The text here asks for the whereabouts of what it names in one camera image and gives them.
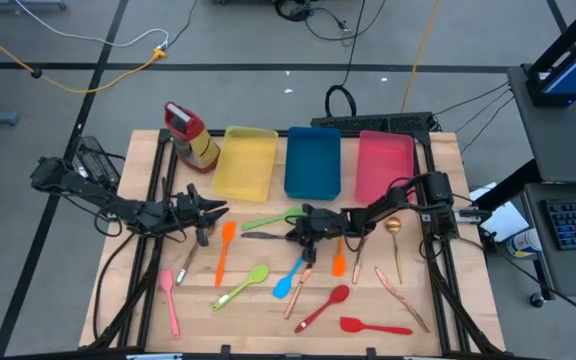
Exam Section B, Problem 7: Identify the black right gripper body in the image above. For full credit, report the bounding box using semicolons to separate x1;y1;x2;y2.
295;202;349;265

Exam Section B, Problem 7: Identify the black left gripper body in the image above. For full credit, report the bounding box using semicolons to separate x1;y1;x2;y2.
167;182;210;248

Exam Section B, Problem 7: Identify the long orange silicone spatula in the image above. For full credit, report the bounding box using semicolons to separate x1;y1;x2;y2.
214;221;238;288

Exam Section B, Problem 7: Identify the green silicone spatula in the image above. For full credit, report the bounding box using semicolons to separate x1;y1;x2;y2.
240;206;307;232

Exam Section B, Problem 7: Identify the short orange silicone spatula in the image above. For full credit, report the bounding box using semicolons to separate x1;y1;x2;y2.
331;238;348;278

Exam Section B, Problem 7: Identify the green silicone spoon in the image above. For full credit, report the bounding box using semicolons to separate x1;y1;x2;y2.
211;264;271;312

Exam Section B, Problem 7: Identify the blue silicone spatula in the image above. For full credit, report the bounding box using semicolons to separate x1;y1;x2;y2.
272;255;305;300

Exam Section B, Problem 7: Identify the brown wooden spoon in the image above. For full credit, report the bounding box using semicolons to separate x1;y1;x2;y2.
175;225;217;287

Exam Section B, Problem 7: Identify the gold metal spoon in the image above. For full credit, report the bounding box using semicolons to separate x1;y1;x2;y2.
385;216;404;285

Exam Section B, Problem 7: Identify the red silicone spoon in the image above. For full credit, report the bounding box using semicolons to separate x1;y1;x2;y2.
294;284;351;335

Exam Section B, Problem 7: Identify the pink silicone spatula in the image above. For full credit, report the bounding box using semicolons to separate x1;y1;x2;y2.
158;269;181;341

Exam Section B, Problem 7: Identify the red silicone spatula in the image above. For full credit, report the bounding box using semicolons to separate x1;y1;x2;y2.
339;316;414;337

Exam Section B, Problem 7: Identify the yellow plastic bin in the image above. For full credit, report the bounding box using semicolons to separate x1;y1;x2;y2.
211;125;280;203

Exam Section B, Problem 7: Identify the blue plastic bin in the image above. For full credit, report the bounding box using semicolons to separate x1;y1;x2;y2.
283;126;343;201

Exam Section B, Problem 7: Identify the pink plastic bin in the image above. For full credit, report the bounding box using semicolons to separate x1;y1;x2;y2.
354;130;416;206

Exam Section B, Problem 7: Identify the black mesh control box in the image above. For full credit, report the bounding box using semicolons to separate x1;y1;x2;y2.
71;135;122;194

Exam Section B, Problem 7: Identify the black power strip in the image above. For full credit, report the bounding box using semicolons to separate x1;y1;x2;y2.
310;111;436;135

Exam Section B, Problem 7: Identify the white paper sheet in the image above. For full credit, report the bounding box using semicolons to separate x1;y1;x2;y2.
469;181;531;244

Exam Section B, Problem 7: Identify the white and blue can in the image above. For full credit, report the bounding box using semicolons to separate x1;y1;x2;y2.
506;227;544;260

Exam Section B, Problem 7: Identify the grey equipment cart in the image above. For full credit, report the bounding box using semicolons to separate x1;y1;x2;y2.
475;64;576;301

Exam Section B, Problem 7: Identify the grey trolley base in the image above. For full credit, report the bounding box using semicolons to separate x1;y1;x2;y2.
0;0;68;20

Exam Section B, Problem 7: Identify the black looped cable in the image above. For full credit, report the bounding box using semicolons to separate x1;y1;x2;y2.
323;0;367;119

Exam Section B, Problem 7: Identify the black aluminium table frame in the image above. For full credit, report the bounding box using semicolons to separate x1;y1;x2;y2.
87;128;508;360

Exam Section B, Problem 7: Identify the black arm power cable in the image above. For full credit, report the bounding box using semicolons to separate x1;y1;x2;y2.
91;230;138;342

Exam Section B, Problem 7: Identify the yellow extension cable with plug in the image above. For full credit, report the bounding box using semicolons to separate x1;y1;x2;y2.
0;16;168;95

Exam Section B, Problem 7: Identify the white cable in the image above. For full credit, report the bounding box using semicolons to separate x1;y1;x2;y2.
13;0;170;50

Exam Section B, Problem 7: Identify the thin black floor cable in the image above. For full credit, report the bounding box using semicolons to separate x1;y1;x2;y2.
167;0;200;49

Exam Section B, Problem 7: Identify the yellow floor cable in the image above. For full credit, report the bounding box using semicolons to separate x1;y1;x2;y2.
400;0;441;114

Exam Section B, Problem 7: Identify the tangled black cable bundle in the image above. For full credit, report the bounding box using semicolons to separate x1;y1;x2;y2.
273;0;388;47

